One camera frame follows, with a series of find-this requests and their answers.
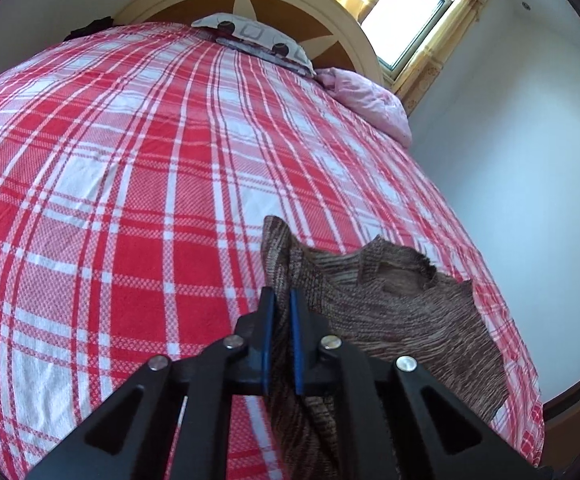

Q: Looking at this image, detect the dark item beside headboard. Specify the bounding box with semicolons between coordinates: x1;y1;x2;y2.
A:
64;16;114;41

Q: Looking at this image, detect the white patterned pillow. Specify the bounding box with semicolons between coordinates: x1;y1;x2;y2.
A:
191;12;316;78

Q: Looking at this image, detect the brown knitted sweater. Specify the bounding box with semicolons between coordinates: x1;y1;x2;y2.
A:
261;216;508;479

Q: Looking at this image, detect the pink pillow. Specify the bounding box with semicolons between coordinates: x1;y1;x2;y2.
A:
315;67;412;148

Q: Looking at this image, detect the cream wooden headboard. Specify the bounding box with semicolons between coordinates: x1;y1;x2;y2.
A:
114;0;384;86

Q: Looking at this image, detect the window behind headboard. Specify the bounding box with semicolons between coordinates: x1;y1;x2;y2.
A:
360;0;454;81

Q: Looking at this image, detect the red white plaid bedsheet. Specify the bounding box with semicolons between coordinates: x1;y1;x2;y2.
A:
0;23;545;479

